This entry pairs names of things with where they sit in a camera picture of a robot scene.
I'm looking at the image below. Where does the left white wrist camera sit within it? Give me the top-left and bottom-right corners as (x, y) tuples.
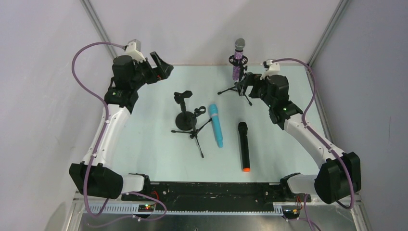
(125, 39), (146, 63)

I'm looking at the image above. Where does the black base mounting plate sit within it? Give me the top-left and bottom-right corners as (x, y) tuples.
(142, 181), (311, 212)

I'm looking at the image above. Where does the black microphone orange end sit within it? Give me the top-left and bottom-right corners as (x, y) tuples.
(238, 122), (251, 172)

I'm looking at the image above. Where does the purple cable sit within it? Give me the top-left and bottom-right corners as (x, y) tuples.
(71, 42), (127, 219)
(271, 58), (356, 210)

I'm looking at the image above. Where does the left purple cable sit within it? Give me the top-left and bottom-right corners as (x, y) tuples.
(71, 42), (127, 219)

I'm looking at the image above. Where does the black tripod shock-mount stand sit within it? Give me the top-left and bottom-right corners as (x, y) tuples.
(217, 53), (253, 106)

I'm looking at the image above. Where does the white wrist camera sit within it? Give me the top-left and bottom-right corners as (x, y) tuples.
(125, 39), (146, 63)
(260, 59), (281, 80)

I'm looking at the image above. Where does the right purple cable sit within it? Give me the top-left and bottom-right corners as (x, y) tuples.
(271, 58), (356, 210)

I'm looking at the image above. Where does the left circuit board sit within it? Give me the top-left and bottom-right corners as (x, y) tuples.
(137, 204), (155, 213)

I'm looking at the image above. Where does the black round-base mic stand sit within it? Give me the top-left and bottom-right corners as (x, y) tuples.
(174, 90), (197, 131)

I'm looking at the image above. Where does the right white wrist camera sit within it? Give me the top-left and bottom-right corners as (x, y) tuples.
(260, 59), (281, 80)

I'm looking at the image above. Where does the circuit board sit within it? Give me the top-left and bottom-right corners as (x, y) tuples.
(137, 204), (155, 213)
(282, 208), (300, 220)

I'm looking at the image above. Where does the right circuit board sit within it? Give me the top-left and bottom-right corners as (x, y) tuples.
(282, 208), (300, 220)

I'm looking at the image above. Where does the turquoise microphone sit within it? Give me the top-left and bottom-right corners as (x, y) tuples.
(208, 103), (224, 148)

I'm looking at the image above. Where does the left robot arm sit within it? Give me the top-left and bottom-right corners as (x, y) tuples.
(69, 51), (174, 199)

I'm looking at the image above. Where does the purple glitter microphone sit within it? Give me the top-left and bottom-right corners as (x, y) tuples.
(232, 38), (245, 81)

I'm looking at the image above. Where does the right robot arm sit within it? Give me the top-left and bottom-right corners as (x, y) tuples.
(235, 72), (361, 205)

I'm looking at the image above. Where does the black small tripod stand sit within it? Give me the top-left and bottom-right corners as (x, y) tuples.
(171, 106), (212, 158)

